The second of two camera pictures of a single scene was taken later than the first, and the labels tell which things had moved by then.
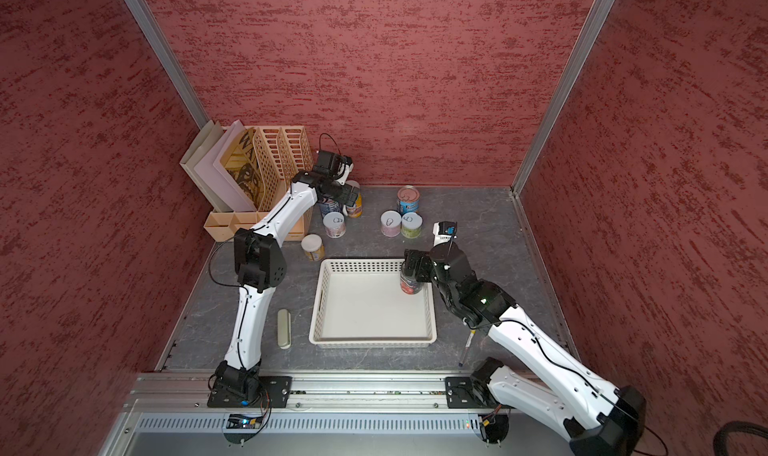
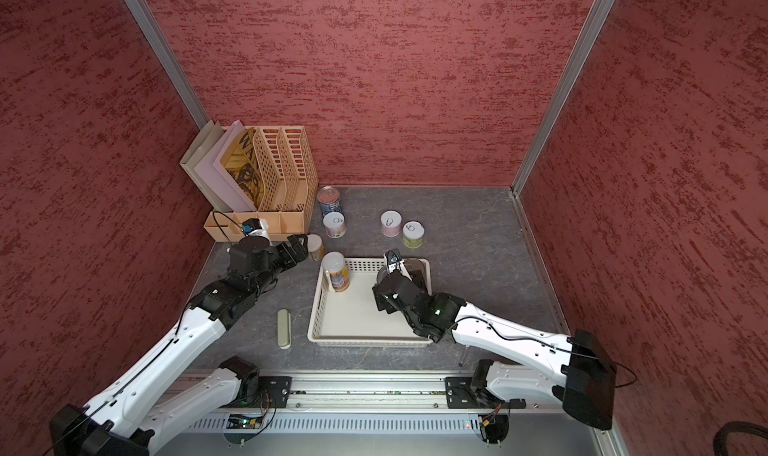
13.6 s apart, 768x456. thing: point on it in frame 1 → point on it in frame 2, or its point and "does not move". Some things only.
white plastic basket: (359, 305) does not move
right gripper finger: (424, 273) → (418, 278)
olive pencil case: (284, 329) does not move
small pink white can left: (335, 225) does not move
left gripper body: (339, 193) → (265, 277)
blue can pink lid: (408, 198) → (383, 272)
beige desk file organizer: (280, 154) does not move
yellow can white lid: (313, 247) does not move
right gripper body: (445, 285) → (414, 317)
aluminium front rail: (188, 393) does not move
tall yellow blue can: (355, 211) → (337, 269)
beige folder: (209, 135) does not move
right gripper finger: (417, 259) → (386, 299)
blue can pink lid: (329, 206) does not move
